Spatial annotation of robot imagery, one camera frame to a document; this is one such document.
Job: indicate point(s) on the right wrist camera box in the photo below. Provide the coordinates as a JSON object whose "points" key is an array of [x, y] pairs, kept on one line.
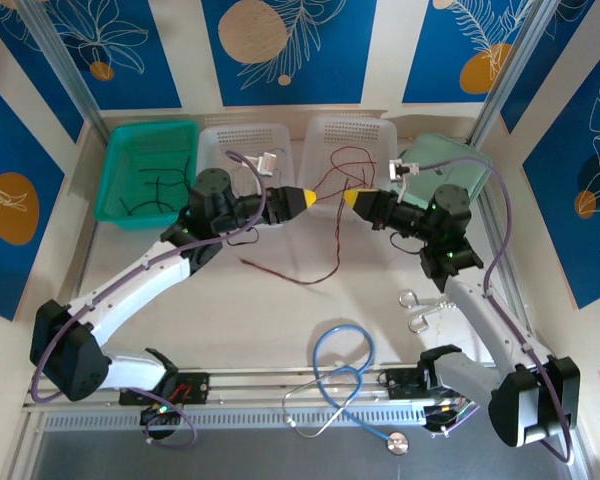
{"points": [[400, 170]]}

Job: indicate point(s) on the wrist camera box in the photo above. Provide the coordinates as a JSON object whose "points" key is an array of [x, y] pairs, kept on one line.
{"points": [[400, 170], [267, 163]]}

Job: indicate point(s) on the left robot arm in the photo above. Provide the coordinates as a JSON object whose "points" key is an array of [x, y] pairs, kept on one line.
{"points": [[130, 285]]}

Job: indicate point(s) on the pale green lidded container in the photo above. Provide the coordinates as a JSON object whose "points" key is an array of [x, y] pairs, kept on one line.
{"points": [[430, 150]]}

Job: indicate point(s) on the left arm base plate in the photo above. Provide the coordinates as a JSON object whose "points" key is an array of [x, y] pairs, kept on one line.
{"points": [[197, 387]]}

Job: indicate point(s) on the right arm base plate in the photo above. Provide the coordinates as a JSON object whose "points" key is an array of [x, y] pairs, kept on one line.
{"points": [[402, 385]]}

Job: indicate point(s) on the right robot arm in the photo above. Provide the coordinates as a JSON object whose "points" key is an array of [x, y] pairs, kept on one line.
{"points": [[490, 320]]}

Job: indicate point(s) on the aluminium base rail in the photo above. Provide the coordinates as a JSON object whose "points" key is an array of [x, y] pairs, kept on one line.
{"points": [[250, 382]]}

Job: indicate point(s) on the aluminium frame post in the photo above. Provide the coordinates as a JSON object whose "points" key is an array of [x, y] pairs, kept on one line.
{"points": [[510, 70], [60, 60]]}

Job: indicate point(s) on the blue stethoscope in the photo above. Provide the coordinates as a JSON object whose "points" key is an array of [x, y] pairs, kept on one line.
{"points": [[396, 443]]}

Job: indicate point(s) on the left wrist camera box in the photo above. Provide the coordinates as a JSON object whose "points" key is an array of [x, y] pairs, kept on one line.
{"points": [[267, 163]]}

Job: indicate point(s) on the green plastic basket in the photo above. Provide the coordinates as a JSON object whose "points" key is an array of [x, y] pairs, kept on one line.
{"points": [[130, 150]]}

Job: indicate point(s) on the white plastic basket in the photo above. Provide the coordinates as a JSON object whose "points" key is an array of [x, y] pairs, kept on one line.
{"points": [[245, 145], [350, 130]]}

